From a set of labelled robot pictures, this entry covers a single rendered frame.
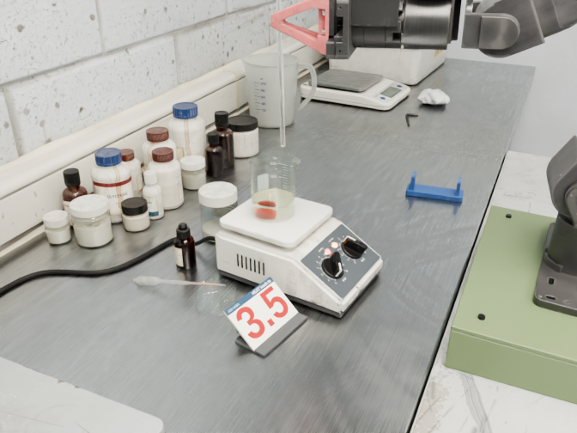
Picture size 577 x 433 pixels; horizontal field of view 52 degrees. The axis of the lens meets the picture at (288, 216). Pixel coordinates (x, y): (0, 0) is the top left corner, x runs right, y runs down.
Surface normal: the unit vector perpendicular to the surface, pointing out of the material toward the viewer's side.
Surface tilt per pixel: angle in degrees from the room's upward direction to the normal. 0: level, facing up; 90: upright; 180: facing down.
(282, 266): 90
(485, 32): 91
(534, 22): 91
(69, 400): 0
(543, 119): 90
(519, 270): 2
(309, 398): 0
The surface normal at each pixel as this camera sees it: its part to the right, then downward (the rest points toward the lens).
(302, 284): -0.52, 0.40
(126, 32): 0.91, 0.19
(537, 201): 0.00, -0.88
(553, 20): -0.26, 0.51
